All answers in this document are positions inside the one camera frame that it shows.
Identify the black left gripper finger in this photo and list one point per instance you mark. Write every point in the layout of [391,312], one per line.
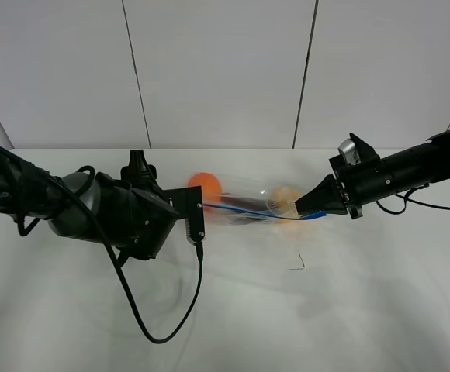
[188,202]

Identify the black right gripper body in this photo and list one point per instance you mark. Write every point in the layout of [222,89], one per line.
[348,175]

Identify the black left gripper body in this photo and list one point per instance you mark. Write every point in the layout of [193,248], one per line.
[135,221]

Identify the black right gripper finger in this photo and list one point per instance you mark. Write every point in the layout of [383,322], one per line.
[326,193]
[320,210]

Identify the clear zip bag blue seal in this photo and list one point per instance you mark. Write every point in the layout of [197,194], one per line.
[251,188]

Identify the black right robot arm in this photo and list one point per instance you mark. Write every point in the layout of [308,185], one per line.
[408,169]

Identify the orange fruit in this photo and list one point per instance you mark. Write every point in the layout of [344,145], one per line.
[210,186]

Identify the yellow pear fruit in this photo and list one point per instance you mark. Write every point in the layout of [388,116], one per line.
[282,201]

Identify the dark purple eggplant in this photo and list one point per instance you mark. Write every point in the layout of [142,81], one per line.
[243,210]

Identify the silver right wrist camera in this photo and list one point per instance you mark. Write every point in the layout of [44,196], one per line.
[349,152]

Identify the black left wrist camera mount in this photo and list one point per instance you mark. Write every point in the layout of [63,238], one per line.
[138,172]

